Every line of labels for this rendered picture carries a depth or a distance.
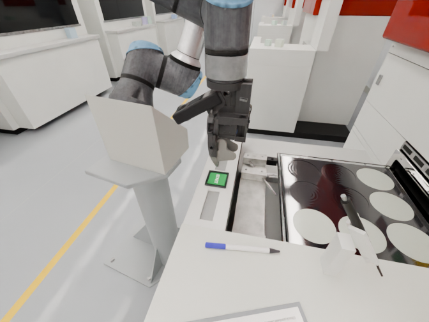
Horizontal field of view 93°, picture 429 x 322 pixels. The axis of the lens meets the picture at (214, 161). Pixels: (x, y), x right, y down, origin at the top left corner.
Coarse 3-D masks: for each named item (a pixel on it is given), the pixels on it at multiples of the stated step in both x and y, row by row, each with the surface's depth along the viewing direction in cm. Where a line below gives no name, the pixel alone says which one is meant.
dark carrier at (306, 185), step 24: (288, 168) 68; (312, 168) 68; (336, 168) 68; (360, 168) 68; (384, 168) 68; (288, 192) 59; (312, 192) 59; (336, 192) 59; (360, 192) 59; (288, 216) 53; (336, 216) 53; (360, 216) 53; (384, 216) 53
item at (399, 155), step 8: (400, 152) 67; (392, 160) 71; (400, 160) 67; (408, 160) 64; (392, 168) 71; (408, 168) 63; (416, 168) 61; (416, 176) 60; (424, 176) 58; (400, 184) 66; (424, 184) 57; (408, 192) 63; (424, 192) 57; (416, 200) 60; (424, 216) 56
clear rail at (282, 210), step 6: (276, 156) 74; (282, 180) 63; (282, 186) 61; (282, 192) 59; (282, 198) 57; (282, 204) 55; (282, 210) 54; (282, 216) 52; (282, 222) 51; (282, 228) 50; (282, 234) 48; (282, 240) 47
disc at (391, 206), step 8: (376, 192) 59; (384, 192) 59; (376, 200) 57; (384, 200) 57; (392, 200) 57; (400, 200) 57; (376, 208) 55; (384, 208) 55; (392, 208) 55; (400, 208) 55; (408, 208) 55; (392, 216) 53; (400, 216) 53; (408, 216) 53
